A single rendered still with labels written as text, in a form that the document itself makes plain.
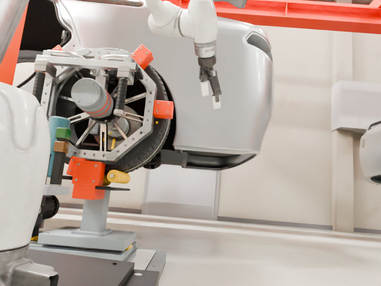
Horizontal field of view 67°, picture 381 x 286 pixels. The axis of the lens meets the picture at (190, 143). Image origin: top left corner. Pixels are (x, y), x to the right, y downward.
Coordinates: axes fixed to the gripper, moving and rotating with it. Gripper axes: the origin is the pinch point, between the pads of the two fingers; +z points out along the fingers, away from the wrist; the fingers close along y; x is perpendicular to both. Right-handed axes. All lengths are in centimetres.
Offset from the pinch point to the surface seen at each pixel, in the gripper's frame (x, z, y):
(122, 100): -37.0, -10.7, 0.0
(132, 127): -35, 39, -62
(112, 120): -44, 11, -26
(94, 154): -56, 18, -12
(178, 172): 25, 285, -284
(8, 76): -87, -14, -53
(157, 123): -23.7, 13.6, -16.1
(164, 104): -18.5, 3.2, -13.7
